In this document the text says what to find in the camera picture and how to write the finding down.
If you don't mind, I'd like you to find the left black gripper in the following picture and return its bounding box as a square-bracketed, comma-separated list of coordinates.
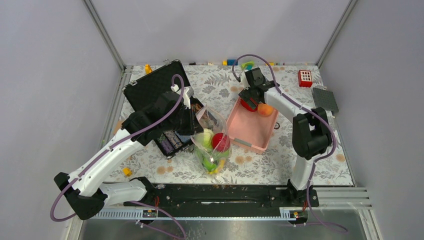
[164, 104, 204, 136]

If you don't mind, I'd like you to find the light green toy cabbage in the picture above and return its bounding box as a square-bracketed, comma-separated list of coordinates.
[194, 128, 214, 149]

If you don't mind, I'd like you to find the clear zip top bag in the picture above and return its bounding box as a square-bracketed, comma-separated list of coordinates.
[191, 104, 232, 176]

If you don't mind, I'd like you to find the red toy pepper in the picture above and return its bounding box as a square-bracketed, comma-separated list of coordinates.
[240, 99, 257, 112]

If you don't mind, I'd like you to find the orange toy peach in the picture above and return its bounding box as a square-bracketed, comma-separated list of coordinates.
[257, 103, 275, 117]

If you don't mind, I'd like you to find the red toy apple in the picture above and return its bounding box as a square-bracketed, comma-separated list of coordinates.
[211, 132, 231, 153]

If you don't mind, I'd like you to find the green bumpy toy fruit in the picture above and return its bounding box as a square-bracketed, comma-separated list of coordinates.
[217, 148, 232, 159]

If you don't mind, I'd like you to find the yellow toy banana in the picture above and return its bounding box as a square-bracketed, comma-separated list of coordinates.
[208, 158, 226, 175]

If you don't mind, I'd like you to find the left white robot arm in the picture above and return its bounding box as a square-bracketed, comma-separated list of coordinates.
[50, 90, 202, 222]

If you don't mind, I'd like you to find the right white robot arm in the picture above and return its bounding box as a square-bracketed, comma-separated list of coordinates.
[234, 67, 337, 206]

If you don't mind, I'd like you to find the green teal toy block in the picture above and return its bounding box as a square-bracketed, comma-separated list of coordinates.
[240, 61, 255, 71]

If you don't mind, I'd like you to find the blue toy brick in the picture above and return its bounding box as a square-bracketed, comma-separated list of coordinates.
[225, 59, 238, 66]

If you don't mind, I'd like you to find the pink plastic basket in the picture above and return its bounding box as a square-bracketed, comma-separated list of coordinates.
[226, 98, 279, 154]

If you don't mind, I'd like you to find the floral tablecloth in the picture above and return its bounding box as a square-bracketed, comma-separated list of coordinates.
[110, 64, 354, 186]

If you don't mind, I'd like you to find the red toy window block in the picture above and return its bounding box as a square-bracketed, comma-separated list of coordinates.
[297, 69, 313, 88]

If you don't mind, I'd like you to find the black poker chip case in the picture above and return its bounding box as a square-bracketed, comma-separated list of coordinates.
[122, 59, 198, 159]

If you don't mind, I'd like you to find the grey building baseplate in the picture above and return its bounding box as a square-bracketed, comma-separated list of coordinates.
[311, 87, 339, 113]

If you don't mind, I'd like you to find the yellow toy brick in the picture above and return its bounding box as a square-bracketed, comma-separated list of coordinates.
[144, 64, 153, 75]

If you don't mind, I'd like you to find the tan toy piece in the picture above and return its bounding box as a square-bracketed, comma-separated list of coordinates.
[113, 120, 123, 135]

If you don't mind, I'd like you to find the small yellow brick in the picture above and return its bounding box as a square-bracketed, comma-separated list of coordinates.
[122, 167, 133, 177]

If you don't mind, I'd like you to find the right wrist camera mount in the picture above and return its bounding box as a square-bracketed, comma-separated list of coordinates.
[239, 72, 250, 88]

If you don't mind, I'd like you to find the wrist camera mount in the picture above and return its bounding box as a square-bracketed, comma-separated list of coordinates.
[170, 84, 194, 109]
[239, 72, 250, 88]

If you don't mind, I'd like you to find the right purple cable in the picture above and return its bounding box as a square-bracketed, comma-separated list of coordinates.
[231, 54, 349, 233]

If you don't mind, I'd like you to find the purple cable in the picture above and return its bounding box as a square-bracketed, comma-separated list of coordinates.
[231, 54, 349, 233]
[49, 74, 185, 223]

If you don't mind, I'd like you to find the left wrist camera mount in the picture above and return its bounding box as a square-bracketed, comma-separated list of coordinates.
[170, 84, 194, 109]

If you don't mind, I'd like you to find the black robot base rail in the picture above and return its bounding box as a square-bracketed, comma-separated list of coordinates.
[140, 177, 320, 218]

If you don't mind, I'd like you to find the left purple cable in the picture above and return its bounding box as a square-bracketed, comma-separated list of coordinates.
[49, 74, 185, 223]

